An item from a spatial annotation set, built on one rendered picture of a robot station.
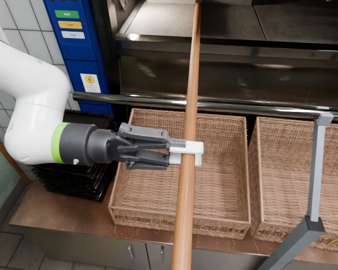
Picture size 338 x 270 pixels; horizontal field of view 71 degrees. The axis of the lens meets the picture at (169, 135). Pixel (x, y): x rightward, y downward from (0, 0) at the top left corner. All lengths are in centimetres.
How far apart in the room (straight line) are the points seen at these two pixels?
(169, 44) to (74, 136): 61
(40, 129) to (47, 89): 9
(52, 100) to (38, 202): 79
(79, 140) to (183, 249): 29
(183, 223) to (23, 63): 43
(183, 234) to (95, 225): 77
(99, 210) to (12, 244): 91
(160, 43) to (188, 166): 64
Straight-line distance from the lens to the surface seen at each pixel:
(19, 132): 57
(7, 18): 123
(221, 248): 109
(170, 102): 68
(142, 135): 47
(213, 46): 100
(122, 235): 110
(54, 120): 58
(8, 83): 56
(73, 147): 52
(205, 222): 98
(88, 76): 115
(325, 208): 133
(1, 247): 199
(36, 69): 58
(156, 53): 103
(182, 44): 100
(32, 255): 187
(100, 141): 51
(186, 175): 46
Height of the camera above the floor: 159
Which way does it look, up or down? 45 degrees down
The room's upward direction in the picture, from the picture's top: straight up
